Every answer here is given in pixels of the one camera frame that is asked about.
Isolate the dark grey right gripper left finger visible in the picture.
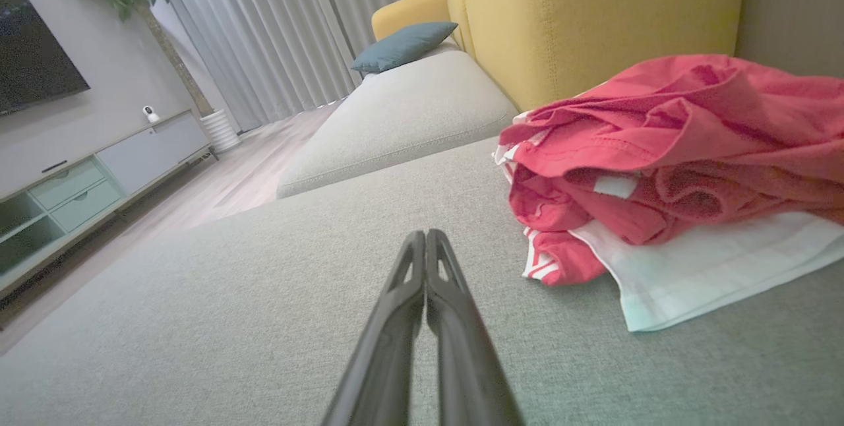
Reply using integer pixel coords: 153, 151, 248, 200
321, 230, 428, 426

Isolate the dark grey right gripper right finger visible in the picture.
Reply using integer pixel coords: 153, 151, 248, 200
425, 228, 526, 426

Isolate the red t-shirt with white sleeves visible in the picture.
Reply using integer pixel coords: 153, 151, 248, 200
506, 162, 844, 334

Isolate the red basketball shorts number 23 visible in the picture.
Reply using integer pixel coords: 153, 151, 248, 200
493, 53, 844, 183

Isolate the large grey sofa seat cushion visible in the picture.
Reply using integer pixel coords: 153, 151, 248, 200
0, 136, 844, 426

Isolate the small grey sofa seat cushion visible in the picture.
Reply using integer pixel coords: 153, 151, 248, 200
276, 50, 520, 200

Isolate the white ribbed plant pot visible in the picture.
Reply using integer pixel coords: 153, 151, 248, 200
200, 108, 243, 154

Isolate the teal throw pillow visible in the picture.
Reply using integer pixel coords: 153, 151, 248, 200
351, 21, 459, 75

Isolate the white and green TV cabinet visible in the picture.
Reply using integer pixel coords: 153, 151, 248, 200
0, 109, 219, 303

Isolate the grey pleated curtain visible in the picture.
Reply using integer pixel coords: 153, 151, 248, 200
162, 0, 471, 134

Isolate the yellow sofa armrest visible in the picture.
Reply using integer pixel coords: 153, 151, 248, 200
371, 0, 464, 42

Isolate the yellow sofa back cushion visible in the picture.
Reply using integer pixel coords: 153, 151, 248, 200
448, 0, 748, 113

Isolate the grey sofa back cushion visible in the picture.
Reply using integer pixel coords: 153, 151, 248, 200
735, 0, 844, 78

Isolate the black wall television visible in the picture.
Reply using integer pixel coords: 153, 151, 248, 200
0, 0, 92, 117

